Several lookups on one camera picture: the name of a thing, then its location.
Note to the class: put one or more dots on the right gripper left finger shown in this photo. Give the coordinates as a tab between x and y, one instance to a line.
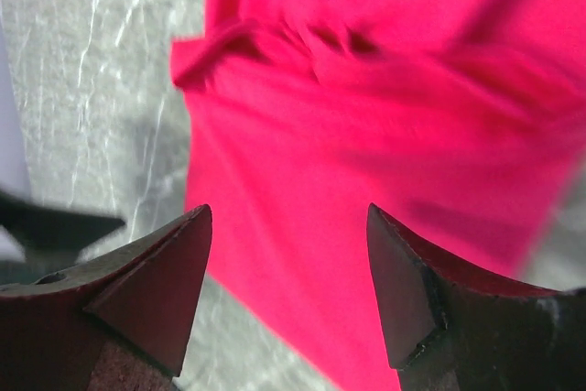
119	322

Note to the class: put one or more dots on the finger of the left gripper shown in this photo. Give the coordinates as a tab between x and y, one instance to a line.
44	231

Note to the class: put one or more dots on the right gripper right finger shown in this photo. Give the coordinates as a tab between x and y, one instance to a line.
451	325

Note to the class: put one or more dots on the magenta t shirt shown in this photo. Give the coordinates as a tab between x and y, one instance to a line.
464	119

